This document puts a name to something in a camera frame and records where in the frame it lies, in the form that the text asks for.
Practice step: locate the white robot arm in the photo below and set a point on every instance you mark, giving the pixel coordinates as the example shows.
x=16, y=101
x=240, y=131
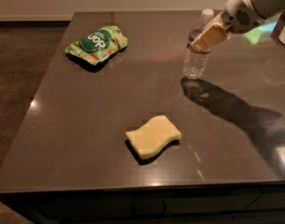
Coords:
x=269, y=8

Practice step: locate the green snack bag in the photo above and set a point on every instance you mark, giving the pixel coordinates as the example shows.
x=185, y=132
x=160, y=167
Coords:
x=98, y=46

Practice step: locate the yellow wavy sponge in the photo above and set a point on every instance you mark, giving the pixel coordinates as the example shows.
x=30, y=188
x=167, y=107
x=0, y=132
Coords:
x=152, y=137

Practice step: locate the dark cabinet drawer fronts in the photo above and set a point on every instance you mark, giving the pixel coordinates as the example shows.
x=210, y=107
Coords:
x=207, y=205

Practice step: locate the clear plastic water bottle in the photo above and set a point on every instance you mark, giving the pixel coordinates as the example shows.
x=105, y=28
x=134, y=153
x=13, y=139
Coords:
x=195, y=62

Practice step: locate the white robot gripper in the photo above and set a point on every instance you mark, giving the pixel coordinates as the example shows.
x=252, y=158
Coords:
x=238, y=18

